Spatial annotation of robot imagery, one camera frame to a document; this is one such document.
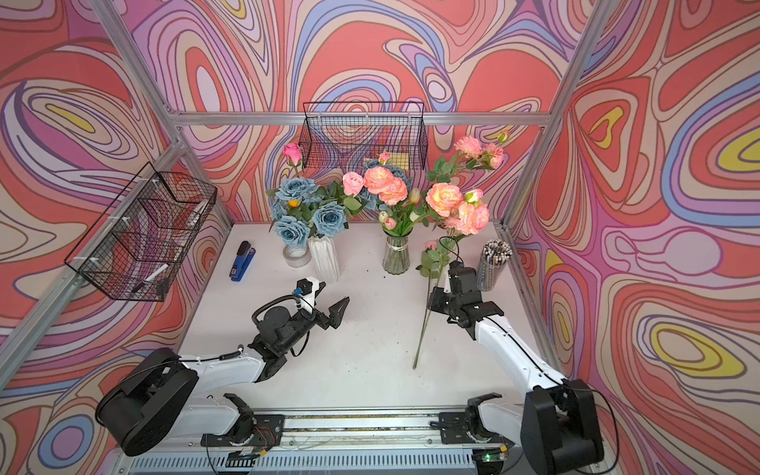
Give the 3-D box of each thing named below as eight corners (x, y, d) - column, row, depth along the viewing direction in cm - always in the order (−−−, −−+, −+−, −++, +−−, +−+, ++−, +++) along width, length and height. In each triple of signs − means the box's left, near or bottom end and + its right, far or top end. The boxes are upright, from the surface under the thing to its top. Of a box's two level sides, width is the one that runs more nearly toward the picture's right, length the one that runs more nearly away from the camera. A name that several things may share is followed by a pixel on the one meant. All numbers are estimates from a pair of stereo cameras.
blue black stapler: (232, 281, 105) (226, 273, 101) (245, 249, 114) (240, 240, 110) (245, 281, 105) (240, 273, 101) (257, 249, 114) (252, 240, 110)
